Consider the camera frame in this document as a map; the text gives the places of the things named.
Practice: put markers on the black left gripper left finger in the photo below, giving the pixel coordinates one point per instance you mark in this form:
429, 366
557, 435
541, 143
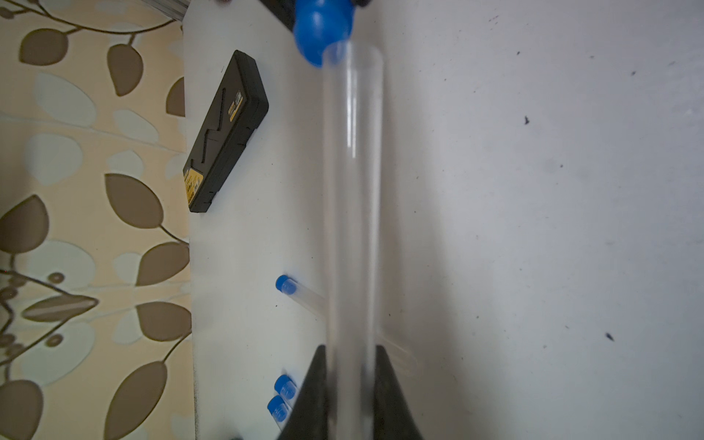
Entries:
309, 419

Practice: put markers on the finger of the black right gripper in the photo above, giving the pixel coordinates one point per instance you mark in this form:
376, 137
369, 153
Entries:
283, 10

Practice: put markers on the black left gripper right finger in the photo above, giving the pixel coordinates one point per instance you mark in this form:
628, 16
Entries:
392, 417

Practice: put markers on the blue stopper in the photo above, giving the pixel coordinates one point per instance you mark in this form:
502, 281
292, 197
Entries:
320, 23
285, 284

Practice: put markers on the black flat tool case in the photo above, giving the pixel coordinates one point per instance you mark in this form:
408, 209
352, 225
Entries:
237, 110

